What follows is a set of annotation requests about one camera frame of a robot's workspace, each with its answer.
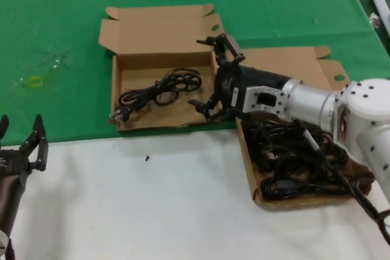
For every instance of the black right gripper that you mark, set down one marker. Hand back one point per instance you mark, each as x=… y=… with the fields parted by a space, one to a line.
x=227 y=85

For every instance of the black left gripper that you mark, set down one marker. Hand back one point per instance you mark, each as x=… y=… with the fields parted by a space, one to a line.
x=10 y=181

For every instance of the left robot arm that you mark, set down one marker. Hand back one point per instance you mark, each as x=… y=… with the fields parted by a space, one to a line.
x=9 y=251

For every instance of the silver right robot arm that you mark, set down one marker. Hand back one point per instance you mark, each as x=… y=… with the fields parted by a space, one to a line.
x=365 y=104

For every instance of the open cardboard box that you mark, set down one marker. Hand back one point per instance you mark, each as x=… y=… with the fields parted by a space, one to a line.
x=289 y=62

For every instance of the cardboard box with torn rim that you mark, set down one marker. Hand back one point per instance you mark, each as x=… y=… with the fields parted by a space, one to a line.
x=152 y=34

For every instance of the clear tape scraps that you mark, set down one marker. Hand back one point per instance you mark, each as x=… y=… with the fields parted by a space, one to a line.
x=56 y=59

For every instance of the small black screw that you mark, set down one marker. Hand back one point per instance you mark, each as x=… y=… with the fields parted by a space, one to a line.
x=147 y=158

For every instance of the green table cloth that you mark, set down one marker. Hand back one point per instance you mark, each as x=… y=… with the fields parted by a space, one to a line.
x=61 y=13

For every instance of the white tube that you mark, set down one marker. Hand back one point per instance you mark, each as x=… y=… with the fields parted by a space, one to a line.
x=382 y=7

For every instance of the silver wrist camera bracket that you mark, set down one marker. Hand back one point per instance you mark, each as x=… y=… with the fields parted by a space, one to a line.
x=265 y=100

